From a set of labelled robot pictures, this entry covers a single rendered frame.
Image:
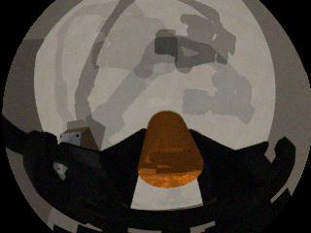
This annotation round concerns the orange-brown tapered knob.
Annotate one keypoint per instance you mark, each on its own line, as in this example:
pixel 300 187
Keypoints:
pixel 169 156

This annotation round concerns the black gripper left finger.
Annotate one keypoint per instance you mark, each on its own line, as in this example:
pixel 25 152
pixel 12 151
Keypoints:
pixel 117 165

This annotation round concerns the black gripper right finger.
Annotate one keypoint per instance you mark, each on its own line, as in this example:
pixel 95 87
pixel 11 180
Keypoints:
pixel 221 164

